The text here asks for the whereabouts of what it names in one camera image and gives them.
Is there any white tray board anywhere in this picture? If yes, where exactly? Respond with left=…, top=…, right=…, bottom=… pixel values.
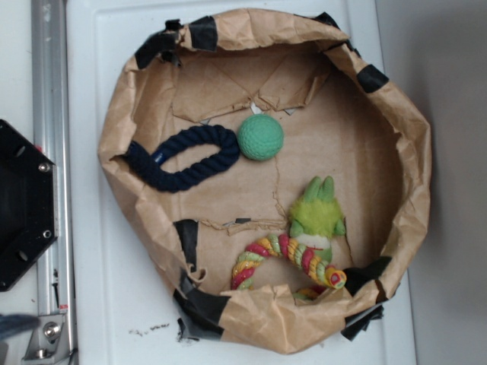
left=66, top=1, right=416, bottom=364

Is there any green dimpled rubber ball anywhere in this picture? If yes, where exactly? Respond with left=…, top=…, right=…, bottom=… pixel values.
left=237, top=114, right=285, bottom=161

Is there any aluminium extrusion rail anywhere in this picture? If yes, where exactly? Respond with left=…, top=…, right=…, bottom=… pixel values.
left=31, top=1, right=75, bottom=316

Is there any metal corner bracket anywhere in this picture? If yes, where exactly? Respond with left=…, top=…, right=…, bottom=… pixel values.
left=21, top=313, right=75, bottom=364

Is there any navy blue rope ring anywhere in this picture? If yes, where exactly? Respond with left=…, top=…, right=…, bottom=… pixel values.
left=125, top=125, right=241, bottom=194

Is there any green plush bunny toy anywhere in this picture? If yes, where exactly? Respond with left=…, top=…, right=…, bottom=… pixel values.
left=288, top=176, right=346, bottom=263

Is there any multicolour rope ring toy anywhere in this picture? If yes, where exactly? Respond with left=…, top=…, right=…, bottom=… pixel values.
left=231, top=233, right=347, bottom=300

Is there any brown paper bag bin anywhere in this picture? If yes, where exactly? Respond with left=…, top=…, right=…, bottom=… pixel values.
left=98, top=8, right=431, bottom=354

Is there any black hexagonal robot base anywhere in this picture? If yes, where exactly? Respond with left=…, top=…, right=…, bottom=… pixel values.
left=1, top=120, right=56, bottom=292

